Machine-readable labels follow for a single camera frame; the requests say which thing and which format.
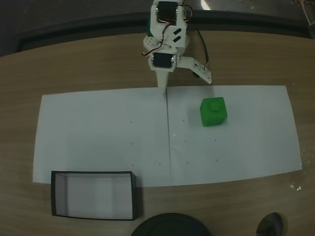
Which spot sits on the green cube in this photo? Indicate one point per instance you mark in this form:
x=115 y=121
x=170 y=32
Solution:
x=213 y=111

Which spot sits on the black cardboard box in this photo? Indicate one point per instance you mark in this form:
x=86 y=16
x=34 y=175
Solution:
x=93 y=196

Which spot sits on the white paper sheet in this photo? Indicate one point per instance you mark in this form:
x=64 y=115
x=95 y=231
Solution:
x=98 y=132
x=233 y=152

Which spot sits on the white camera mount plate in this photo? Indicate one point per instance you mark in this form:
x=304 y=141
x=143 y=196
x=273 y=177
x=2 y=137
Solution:
x=197 y=68

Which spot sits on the black round camera stand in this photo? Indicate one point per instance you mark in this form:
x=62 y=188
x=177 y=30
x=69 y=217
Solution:
x=169 y=226

